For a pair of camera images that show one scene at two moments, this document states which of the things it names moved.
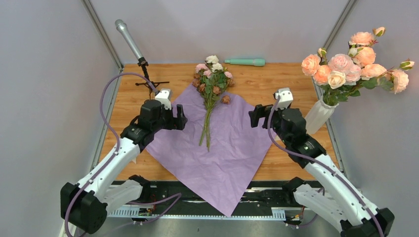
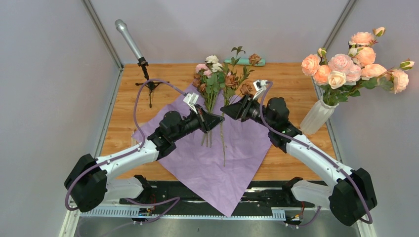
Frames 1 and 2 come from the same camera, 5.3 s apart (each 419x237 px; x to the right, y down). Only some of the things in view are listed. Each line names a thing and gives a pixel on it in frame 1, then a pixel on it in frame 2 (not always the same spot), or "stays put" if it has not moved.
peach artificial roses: [340, 76] stays put
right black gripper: [258, 112] → [239, 110]
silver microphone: [122, 26] stays put
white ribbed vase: [317, 115] stays put
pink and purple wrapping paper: [235, 146] stays put
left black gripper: [179, 123] → [207, 121]
